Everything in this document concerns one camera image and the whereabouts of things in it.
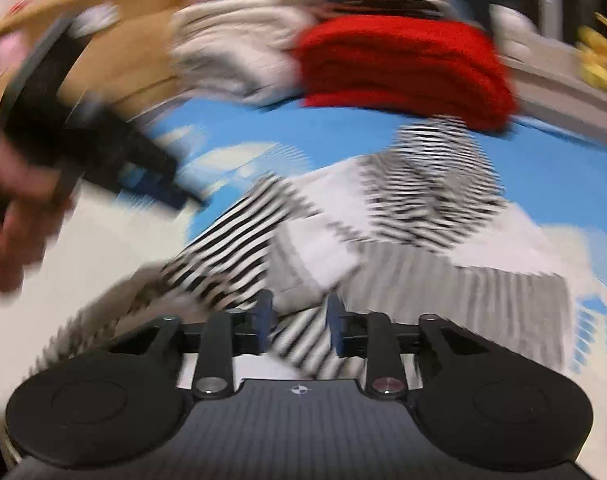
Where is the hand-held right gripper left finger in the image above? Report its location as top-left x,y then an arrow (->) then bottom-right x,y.
106,290 -> 275,401

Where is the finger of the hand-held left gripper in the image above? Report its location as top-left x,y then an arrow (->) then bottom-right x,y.
80,102 -> 206,213

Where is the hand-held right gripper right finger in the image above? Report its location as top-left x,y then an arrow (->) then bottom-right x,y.
327,292 -> 490,402

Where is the black white striped shirt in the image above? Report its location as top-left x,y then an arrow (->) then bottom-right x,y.
33,115 -> 577,381

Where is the person's left hand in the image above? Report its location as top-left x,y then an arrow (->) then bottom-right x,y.
0,127 -> 76,293

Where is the wooden headboard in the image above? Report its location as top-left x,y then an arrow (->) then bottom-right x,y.
0,0 -> 209,128

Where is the white folded cloth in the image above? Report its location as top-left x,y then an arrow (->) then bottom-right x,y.
169,0 -> 489,107

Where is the red folded cloth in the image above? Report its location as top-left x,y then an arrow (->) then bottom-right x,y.
292,15 -> 520,135

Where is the blue white patterned blanket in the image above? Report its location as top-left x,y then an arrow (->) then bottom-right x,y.
0,92 -> 607,461

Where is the yellow plush toy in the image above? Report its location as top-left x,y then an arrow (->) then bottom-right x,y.
575,12 -> 607,95

